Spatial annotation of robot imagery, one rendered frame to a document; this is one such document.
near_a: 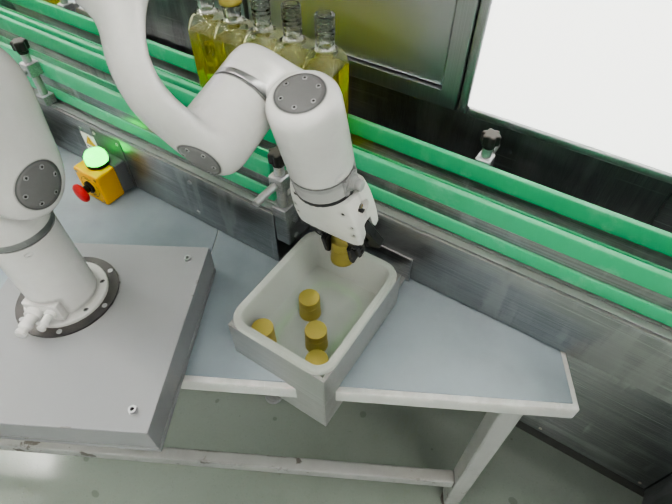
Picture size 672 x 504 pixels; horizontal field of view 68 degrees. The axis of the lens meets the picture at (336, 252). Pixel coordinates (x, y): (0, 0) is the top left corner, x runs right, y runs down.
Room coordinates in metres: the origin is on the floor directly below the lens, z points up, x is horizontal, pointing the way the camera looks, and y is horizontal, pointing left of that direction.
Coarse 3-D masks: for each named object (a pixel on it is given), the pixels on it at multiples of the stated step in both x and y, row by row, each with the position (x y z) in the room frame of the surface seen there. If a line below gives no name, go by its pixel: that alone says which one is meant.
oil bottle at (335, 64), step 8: (312, 48) 0.70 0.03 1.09; (336, 48) 0.70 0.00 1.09; (312, 56) 0.68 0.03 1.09; (320, 56) 0.68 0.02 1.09; (328, 56) 0.68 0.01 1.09; (336, 56) 0.68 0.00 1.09; (344, 56) 0.70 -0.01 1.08; (304, 64) 0.69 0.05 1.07; (312, 64) 0.68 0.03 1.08; (320, 64) 0.67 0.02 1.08; (328, 64) 0.67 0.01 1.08; (336, 64) 0.68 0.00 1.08; (344, 64) 0.69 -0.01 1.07; (328, 72) 0.66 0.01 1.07; (336, 72) 0.67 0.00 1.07; (344, 72) 0.69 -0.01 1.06; (336, 80) 0.67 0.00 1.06; (344, 80) 0.69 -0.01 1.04; (344, 88) 0.69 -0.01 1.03; (344, 96) 0.69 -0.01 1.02
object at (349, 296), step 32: (288, 256) 0.51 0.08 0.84; (320, 256) 0.55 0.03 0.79; (256, 288) 0.45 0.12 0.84; (288, 288) 0.49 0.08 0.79; (320, 288) 0.50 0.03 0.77; (352, 288) 0.50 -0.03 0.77; (384, 288) 0.45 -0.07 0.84; (288, 320) 0.43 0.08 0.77; (320, 320) 0.43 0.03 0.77; (352, 320) 0.43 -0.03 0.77; (288, 352) 0.34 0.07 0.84
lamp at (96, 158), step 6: (90, 150) 0.76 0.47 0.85; (96, 150) 0.76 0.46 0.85; (102, 150) 0.77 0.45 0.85; (84, 156) 0.75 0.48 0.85; (90, 156) 0.75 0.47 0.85; (96, 156) 0.75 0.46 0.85; (102, 156) 0.76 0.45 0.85; (108, 156) 0.77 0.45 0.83; (90, 162) 0.74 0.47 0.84; (96, 162) 0.74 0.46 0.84; (102, 162) 0.75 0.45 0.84; (108, 162) 0.76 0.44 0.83; (90, 168) 0.74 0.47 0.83; (96, 168) 0.74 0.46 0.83; (102, 168) 0.75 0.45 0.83
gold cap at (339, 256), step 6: (336, 240) 0.46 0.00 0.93; (342, 240) 0.46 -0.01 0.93; (336, 246) 0.45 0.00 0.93; (342, 246) 0.45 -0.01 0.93; (336, 252) 0.45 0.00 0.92; (342, 252) 0.45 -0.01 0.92; (336, 258) 0.45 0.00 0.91; (342, 258) 0.45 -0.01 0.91; (348, 258) 0.45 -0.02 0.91; (336, 264) 0.45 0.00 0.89; (342, 264) 0.45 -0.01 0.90; (348, 264) 0.45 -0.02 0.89
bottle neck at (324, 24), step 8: (320, 16) 0.71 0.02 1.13; (328, 16) 0.69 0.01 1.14; (320, 24) 0.68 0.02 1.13; (328, 24) 0.68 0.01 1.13; (320, 32) 0.68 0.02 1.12; (328, 32) 0.68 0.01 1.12; (320, 40) 0.69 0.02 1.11; (328, 40) 0.69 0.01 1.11; (320, 48) 0.69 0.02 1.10; (328, 48) 0.69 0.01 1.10
